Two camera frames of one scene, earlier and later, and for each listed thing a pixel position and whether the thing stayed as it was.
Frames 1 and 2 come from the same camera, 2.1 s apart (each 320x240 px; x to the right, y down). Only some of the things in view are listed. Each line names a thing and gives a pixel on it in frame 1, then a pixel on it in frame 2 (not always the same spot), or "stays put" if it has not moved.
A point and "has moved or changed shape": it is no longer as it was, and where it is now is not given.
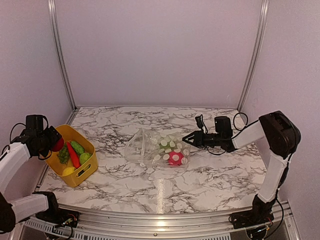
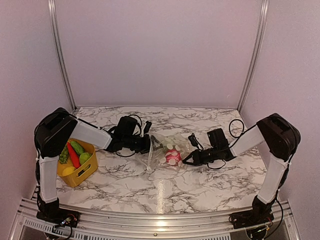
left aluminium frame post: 58,52 stays put
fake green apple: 84,157 stays put
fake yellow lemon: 68,170 stays put
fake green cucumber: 77,147 stays put
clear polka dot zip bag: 149,147 has moved or changed shape
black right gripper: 198,135 -> 196,158
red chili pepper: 75,157 stays put
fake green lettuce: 64,153 stays put
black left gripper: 54,136 -> 146,147
